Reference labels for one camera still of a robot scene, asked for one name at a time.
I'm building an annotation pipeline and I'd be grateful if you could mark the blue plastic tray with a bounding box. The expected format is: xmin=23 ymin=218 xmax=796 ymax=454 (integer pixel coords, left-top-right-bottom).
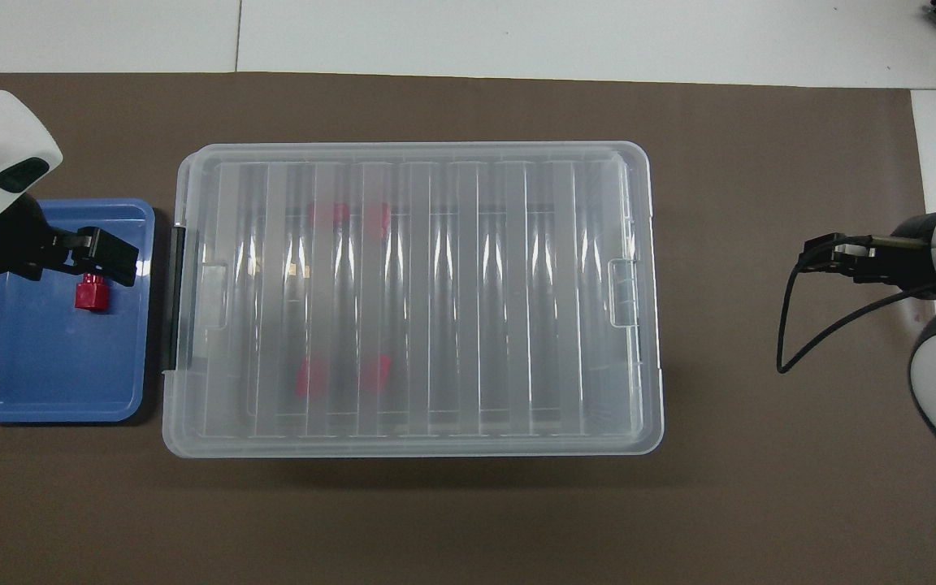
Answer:
xmin=0 ymin=197 xmax=157 ymax=425

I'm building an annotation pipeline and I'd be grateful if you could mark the clear ribbed plastic lid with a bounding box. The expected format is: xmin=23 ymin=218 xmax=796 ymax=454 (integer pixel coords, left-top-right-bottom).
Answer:
xmin=161 ymin=142 xmax=666 ymax=461

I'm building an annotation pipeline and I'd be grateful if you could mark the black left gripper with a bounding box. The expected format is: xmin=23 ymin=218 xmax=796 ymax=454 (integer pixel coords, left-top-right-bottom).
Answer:
xmin=0 ymin=197 xmax=141 ymax=288

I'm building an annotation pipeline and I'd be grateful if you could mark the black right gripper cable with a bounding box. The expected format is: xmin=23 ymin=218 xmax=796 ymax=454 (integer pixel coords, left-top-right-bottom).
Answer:
xmin=776 ymin=233 xmax=936 ymax=375

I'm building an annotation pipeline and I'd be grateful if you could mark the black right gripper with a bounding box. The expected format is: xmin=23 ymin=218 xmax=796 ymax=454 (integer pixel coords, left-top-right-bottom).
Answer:
xmin=796 ymin=212 xmax=936 ymax=301

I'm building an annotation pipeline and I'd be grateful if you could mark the clear plastic storage box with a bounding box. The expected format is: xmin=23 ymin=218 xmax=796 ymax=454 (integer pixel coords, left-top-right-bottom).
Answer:
xmin=162 ymin=143 xmax=666 ymax=460

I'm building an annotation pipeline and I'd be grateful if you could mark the brown table mat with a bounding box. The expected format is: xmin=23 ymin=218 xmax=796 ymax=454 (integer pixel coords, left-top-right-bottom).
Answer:
xmin=0 ymin=71 xmax=936 ymax=585

